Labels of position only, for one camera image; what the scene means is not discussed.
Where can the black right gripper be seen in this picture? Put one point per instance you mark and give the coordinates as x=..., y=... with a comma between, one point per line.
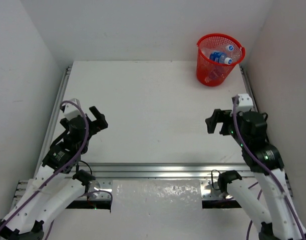
x=219, y=115

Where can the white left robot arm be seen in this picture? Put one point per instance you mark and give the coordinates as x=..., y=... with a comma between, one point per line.
x=59, y=180

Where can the red mesh plastic bin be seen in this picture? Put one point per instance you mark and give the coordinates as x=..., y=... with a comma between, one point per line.
x=204, y=64

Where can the blue label bottle Chinese text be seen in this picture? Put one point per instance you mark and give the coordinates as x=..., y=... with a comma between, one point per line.
x=220, y=57

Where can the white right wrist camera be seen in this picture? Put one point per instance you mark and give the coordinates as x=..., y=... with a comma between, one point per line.
x=242, y=103

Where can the blue label bottle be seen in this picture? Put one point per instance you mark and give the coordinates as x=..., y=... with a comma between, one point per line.
x=232, y=52
x=213, y=75

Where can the aluminium table right rail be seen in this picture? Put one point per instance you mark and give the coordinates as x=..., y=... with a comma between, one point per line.
x=250, y=93

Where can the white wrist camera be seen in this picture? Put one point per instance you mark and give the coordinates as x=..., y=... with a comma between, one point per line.
x=242, y=103
x=70, y=108

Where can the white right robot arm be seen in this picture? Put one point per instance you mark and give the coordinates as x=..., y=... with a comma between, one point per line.
x=278, y=219

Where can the clear unlabelled bottle white cap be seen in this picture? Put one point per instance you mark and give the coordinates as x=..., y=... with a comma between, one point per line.
x=208, y=51

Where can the aluminium table rail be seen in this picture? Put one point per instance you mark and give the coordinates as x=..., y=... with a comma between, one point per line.
x=163, y=171
x=250, y=93
x=54, y=116

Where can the translucent plastic sheet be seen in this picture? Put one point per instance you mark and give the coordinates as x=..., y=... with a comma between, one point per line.
x=161, y=195

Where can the aluminium table front rail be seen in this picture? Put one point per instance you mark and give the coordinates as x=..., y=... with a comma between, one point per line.
x=163, y=171

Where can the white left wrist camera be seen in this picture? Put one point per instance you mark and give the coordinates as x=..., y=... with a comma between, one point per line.
x=70, y=108

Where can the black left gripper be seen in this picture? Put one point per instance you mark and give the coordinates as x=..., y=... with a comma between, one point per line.
x=93, y=122

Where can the aluminium table left rail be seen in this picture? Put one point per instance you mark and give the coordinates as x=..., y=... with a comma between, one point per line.
x=54, y=116

